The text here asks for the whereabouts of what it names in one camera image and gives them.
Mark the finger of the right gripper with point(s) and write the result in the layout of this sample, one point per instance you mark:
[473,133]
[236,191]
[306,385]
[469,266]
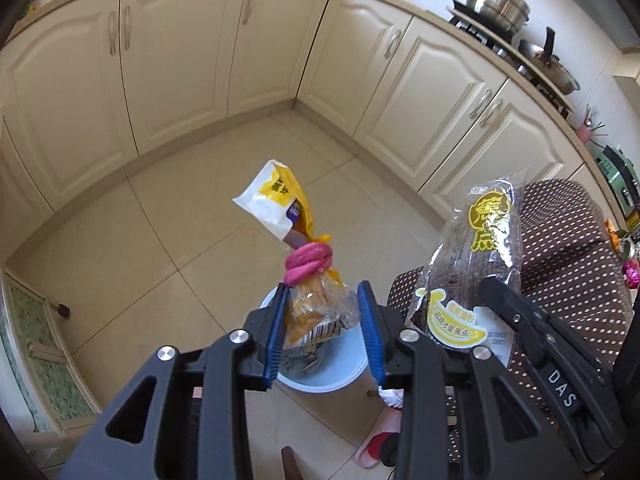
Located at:
[525,319]

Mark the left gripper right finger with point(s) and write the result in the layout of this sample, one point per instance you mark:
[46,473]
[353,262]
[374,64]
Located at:
[462,416]

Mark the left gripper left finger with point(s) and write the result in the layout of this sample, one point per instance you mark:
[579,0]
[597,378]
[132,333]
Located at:
[183,414]

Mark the yellow bread bag pink tie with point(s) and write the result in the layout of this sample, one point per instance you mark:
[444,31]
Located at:
[321,305]

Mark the magenta snack wrapper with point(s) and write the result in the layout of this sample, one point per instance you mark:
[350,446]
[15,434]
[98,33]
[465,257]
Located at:
[631,273]

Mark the clear yellow bread wrapper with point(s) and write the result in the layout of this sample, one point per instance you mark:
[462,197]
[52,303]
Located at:
[482,239]

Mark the light blue trash bin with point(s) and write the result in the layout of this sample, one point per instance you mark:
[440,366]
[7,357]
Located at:
[342,360]

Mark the red slipper foot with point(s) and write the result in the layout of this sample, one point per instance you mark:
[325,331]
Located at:
[381,443]

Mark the brown polka dot tablecloth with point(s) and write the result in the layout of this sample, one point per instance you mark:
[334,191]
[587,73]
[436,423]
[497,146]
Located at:
[570,269]

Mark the green electric cooker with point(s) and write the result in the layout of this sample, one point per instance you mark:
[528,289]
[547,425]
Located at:
[623,180]

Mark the pink utensil cup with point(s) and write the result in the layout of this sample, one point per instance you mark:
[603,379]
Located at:
[588,127]

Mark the steel frying pan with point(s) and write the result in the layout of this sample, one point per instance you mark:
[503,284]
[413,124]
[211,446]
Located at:
[544,59]

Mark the black gas stove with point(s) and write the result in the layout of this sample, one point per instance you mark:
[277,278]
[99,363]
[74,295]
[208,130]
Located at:
[504,50]

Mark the stainless steel steamer pot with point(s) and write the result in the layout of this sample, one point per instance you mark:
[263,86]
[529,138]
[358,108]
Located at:
[509,15]

